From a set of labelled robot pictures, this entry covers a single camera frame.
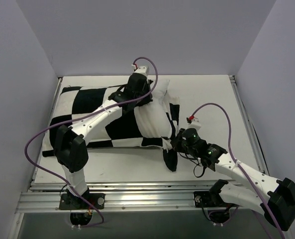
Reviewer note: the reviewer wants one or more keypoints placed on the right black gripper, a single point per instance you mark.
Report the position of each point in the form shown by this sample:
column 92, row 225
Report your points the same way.
column 177, row 142

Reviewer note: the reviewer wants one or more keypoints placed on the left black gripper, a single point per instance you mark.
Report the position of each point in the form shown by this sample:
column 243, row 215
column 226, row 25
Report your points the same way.
column 144, row 92

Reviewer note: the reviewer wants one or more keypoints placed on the white pillow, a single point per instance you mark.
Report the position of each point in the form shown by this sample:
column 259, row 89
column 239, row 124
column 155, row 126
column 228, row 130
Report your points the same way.
column 159, row 118

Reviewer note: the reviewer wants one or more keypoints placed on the black white checkered pillowcase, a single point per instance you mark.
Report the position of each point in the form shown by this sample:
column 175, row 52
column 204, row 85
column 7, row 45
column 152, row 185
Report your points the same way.
column 78, row 101

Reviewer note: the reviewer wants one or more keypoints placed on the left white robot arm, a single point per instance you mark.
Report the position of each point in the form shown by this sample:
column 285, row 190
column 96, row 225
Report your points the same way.
column 71, row 142

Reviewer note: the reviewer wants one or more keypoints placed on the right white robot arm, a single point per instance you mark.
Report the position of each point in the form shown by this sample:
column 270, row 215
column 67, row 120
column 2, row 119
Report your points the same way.
column 271, row 197

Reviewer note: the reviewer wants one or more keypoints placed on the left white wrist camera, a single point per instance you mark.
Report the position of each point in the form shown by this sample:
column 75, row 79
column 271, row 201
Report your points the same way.
column 143, row 70

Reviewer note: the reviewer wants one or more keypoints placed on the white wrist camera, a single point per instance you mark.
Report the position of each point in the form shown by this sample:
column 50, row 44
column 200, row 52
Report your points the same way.
column 193, row 122
column 143, row 70

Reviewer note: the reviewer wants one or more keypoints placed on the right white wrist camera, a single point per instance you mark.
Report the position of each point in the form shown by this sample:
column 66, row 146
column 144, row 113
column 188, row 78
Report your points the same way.
column 193, row 122

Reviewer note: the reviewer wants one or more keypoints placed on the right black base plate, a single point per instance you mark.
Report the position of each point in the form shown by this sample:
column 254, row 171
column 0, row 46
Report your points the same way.
column 203, row 199

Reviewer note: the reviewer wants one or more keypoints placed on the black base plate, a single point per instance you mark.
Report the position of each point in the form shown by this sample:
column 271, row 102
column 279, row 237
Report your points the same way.
column 203, row 199
column 70, row 202

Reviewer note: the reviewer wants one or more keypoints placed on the right aluminium side rail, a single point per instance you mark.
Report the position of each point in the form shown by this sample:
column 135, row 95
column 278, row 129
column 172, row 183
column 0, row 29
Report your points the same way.
column 253, row 138

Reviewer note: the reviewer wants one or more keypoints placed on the aluminium side rail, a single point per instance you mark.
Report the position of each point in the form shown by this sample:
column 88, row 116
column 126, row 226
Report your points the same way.
column 253, row 138
column 57, row 91

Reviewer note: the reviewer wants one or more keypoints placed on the left aluminium side rail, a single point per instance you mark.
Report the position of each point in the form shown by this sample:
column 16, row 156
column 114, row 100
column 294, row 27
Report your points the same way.
column 57, row 91

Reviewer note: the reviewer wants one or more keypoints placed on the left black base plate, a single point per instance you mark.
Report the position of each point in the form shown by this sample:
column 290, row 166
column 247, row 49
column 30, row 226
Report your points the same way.
column 70, row 202

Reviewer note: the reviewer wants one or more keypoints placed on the aluminium front frame rail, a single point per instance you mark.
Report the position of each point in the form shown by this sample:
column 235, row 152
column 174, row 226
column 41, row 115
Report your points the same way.
column 117, row 199

